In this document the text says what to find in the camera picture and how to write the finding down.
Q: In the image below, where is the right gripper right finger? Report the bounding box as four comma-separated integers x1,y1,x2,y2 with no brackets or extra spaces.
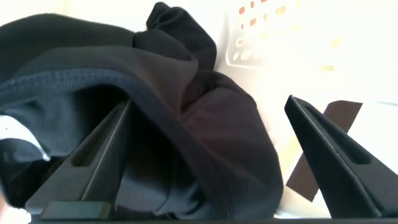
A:
284,95,398,220

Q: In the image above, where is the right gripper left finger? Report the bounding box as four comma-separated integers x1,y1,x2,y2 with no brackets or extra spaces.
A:
25,99,133,220

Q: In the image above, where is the black garment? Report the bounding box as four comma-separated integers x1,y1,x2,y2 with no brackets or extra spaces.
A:
0,1,285,220

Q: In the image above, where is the white laundry basket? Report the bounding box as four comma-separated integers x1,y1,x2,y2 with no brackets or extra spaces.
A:
0,0,398,220

